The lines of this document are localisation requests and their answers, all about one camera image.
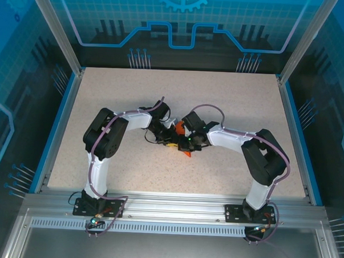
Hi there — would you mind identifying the orange paper sheet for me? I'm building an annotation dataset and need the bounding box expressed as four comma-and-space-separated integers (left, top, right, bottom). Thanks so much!
170, 120, 195, 159

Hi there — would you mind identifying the grey metal sheet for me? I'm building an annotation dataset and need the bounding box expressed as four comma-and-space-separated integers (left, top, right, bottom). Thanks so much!
20, 227, 327, 258

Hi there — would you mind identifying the aluminium mounting beam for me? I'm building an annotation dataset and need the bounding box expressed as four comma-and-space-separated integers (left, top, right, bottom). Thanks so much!
22, 185, 328, 231

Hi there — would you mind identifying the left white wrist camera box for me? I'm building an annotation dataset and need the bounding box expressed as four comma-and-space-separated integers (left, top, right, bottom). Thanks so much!
161, 118, 176, 130

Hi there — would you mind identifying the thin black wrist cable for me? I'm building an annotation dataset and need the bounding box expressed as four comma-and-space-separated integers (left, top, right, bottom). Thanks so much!
144, 129, 161, 145

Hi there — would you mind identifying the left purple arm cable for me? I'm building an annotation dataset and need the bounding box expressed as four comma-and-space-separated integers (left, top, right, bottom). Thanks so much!
83, 93, 165, 240

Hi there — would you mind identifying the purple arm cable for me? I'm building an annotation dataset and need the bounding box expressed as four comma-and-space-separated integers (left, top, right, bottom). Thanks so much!
83, 93, 165, 240
185, 103, 293, 246

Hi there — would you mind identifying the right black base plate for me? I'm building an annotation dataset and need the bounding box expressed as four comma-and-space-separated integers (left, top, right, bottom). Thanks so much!
224, 203, 278, 225

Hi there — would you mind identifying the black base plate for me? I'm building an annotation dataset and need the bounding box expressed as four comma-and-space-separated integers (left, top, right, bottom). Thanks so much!
224, 203, 278, 225
72, 197, 126, 219

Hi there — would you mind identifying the slotted grey cable duct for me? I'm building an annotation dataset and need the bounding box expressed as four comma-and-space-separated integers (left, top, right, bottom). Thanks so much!
29, 217, 250, 239

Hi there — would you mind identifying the left aluminium side rail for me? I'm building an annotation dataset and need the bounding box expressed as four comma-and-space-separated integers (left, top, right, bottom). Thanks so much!
29, 68, 86, 196

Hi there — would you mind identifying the aluminium side rail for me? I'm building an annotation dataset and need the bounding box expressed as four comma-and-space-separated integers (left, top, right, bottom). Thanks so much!
29, 68, 86, 196
273, 82, 329, 207

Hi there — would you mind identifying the right aluminium side rail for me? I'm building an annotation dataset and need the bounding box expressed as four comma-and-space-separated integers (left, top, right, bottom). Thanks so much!
273, 82, 329, 207

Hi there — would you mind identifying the cable connector with green light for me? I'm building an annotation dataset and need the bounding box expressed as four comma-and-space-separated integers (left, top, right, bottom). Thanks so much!
88, 212, 106, 229

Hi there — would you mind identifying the cable connector with orange tag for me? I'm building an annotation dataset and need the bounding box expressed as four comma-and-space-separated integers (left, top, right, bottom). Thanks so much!
250, 223, 272, 235

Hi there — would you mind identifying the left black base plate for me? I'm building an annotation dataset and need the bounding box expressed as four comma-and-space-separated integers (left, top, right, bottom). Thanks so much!
72, 197, 126, 219

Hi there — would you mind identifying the thin black base cable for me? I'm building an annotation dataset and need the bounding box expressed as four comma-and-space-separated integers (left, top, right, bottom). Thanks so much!
67, 190, 83, 208

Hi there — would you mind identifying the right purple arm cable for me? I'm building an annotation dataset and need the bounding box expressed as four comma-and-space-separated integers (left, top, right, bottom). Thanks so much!
185, 103, 293, 246

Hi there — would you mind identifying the left aluminium frame post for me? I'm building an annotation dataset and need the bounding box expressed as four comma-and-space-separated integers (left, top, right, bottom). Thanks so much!
23, 0, 90, 76

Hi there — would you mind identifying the aluminium frame post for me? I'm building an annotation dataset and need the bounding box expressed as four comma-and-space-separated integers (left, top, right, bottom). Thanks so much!
276, 0, 340, 87
23, 0, 90, 76

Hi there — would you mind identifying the right aluminium frame post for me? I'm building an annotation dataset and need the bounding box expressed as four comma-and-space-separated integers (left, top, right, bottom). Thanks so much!
276, 0, 340, 87

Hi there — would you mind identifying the aluminium lower frame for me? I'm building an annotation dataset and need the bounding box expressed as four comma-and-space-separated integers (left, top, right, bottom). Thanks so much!
0, 206, 344, 258

